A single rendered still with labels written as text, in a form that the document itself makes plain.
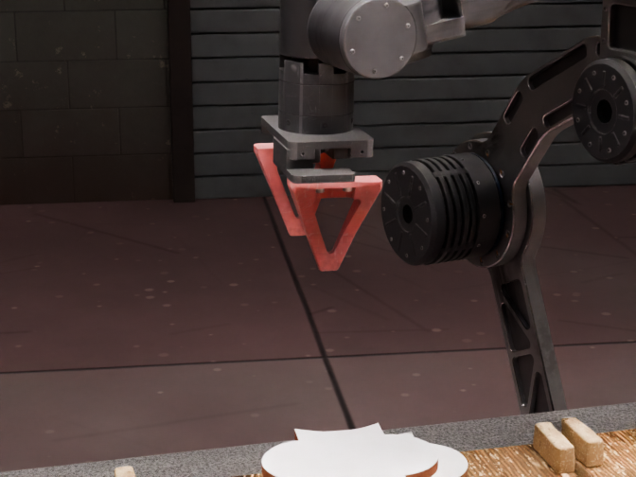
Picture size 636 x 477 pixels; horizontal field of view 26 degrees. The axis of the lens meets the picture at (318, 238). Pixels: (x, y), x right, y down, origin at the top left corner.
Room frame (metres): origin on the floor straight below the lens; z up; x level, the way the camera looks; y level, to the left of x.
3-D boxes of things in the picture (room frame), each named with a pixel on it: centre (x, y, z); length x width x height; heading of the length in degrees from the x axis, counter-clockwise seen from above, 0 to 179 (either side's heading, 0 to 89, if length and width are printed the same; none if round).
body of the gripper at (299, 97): (1.03, 0.00, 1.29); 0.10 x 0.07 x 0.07; 14
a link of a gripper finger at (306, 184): (1.00, -0.01, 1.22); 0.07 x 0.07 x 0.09; 14
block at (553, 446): (1.16, -0.22, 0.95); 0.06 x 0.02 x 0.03; 14
